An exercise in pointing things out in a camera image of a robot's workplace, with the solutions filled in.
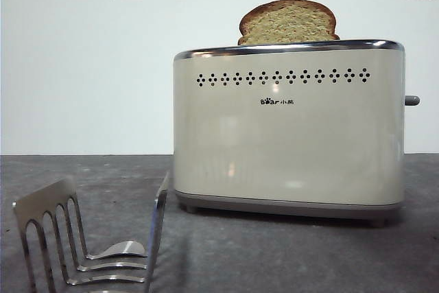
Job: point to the stainless steel toast rack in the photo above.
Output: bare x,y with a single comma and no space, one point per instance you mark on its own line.
47,197

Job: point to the toasted bread slice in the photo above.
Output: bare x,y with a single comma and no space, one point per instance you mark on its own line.
288,25

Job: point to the cream two-slot toaster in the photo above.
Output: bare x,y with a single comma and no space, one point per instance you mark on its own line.
288,142

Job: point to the grey toaster lever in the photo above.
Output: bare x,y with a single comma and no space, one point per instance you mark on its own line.
412,100

